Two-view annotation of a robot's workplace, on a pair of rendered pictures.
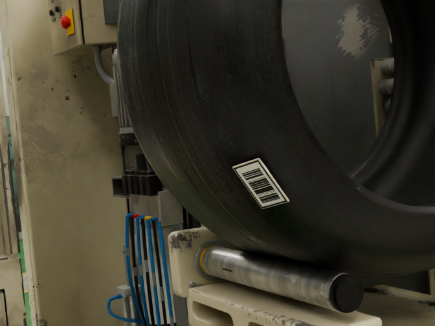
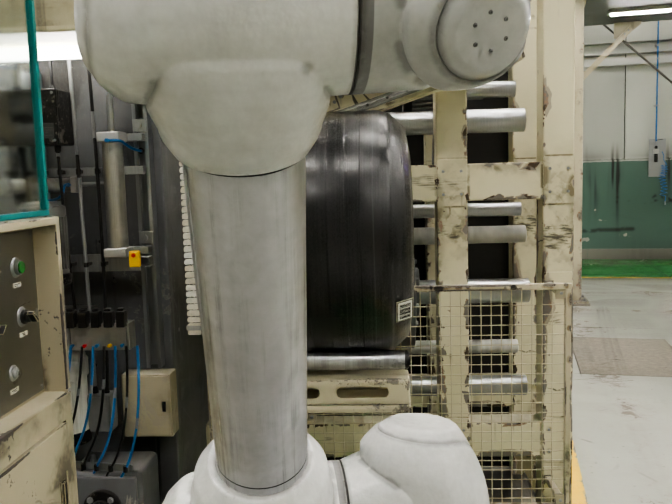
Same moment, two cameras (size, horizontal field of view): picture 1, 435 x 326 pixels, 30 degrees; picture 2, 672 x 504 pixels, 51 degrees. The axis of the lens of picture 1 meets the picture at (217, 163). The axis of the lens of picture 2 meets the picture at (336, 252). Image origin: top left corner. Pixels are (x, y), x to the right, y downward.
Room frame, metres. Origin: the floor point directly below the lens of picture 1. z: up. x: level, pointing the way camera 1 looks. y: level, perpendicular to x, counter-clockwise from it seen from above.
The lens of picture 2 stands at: (0.22, 1.36, 1.34)
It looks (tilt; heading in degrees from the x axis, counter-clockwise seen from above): 6 degrees down; 300
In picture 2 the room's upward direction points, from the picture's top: 2 degrees counter-clockwise
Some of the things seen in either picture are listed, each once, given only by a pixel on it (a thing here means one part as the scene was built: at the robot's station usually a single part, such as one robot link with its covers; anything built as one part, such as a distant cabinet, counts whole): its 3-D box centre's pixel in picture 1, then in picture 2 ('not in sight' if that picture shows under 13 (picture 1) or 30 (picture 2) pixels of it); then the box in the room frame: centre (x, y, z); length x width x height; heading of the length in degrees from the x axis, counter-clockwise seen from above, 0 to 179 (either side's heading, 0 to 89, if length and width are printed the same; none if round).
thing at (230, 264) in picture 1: (270, 274); (334, 360); (1.06, -0.06, 0.90); 0.35 x 0.05 x 0.05; 27
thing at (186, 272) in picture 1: (287, 245); not in sight; (1.29, -0.10, 0.90); 0.40 x 0.03 x 0.10; 117
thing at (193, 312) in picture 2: not in sight; (194, 238); (1.41, 0.02, 1.19); 0.05 x 0.04 x 0.48; 117
